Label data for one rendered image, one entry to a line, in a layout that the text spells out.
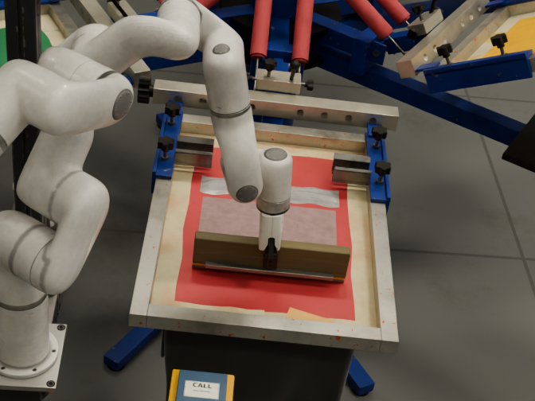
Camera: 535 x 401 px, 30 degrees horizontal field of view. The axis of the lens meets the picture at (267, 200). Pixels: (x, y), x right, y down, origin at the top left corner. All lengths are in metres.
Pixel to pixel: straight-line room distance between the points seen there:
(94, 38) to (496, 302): 2.31
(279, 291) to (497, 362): 1.51
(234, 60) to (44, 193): 0.52
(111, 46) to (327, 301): 0.78
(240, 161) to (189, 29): 0.30
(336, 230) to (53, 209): 1.04
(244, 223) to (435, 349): 1.34
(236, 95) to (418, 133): 2.76
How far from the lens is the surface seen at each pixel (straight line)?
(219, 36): 2.01
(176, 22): 1.90
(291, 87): 2.80
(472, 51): 3.00
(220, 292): 2.28
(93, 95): 1.51
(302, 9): 3.01
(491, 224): 4.25
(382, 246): 2.42
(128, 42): 1.92
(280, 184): 2.13
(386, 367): 3.52
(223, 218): 2.48
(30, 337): 1.80
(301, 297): 2.30
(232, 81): 1.96
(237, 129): 2.02
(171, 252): 2.37
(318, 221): 2.51
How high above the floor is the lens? 2.52
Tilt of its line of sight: 38 degrees down
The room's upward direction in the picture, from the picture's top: 8 degrees clockwise
